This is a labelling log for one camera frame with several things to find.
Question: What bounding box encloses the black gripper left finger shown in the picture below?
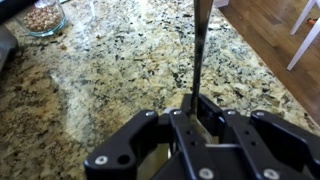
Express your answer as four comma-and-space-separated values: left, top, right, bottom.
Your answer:
83, 93, 218, 180

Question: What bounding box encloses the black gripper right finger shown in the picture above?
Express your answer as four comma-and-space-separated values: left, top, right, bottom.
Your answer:
197, 93, 320, 180

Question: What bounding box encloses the metal spoon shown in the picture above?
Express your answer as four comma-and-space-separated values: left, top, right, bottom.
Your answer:
189, 0, 215, 145

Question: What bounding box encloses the white chair leg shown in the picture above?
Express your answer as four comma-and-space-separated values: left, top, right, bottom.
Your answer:
286, 0, 320, 72

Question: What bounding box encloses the stainless steel toaster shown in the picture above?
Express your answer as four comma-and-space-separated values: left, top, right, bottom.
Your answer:
0, 24, 20, 72

